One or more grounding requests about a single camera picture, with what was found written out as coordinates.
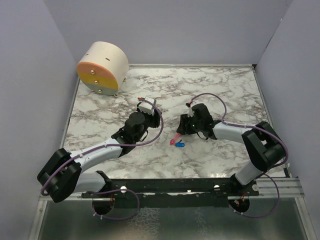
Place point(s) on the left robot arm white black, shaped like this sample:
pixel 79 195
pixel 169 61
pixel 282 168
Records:
pixel 60 176

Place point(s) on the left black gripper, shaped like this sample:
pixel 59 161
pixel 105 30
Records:
pixel 156 117

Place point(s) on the pink strap keyring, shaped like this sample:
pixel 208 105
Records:
pixel 175 138

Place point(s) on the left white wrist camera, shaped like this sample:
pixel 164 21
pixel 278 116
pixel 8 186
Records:
pixel 146 105

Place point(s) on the cream cylinder tricolour face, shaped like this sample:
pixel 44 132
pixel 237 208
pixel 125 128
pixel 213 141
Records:
pixel 103 68

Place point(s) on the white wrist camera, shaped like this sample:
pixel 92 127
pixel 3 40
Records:
pixel 146 105
pixel 190 113

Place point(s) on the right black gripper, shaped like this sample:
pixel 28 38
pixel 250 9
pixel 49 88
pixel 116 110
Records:
pixel 182 129

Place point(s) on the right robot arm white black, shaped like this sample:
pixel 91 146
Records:
pixel 263 145

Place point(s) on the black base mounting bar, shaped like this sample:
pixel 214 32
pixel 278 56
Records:
pixel 170 192

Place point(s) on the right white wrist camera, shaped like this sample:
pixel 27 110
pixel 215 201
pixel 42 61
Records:
pixel 190 113

